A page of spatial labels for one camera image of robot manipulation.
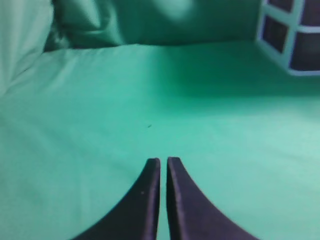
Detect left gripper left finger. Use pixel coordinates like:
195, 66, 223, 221
75, 158, 161, 240

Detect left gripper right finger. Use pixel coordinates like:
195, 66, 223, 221
166, 157, 256, 240

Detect bottom dark translucent drawer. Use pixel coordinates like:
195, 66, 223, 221
256, 14, 320, 76

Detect dark translucent drawer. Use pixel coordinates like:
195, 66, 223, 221
263, 0, 320, 27
256, 14, 320, 76

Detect middle dark translucent drawer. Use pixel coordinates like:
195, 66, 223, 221
263, 0, 320, 27

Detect green cloth backdrop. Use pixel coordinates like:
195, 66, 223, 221
0, 0, 320, 240

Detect white plastic drawer cabinet frame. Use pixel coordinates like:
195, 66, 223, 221
255, 0, 320, 76

